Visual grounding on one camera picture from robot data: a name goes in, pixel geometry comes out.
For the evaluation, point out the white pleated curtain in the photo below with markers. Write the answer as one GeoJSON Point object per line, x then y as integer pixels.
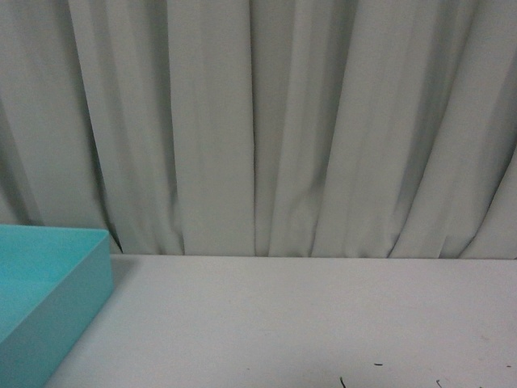
{"type": "Point", "coordinates": [378, 129]}

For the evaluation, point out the turquoise storage box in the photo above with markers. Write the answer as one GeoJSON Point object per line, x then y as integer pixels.
{"type": "Point", "coordinates": [53, 283]}

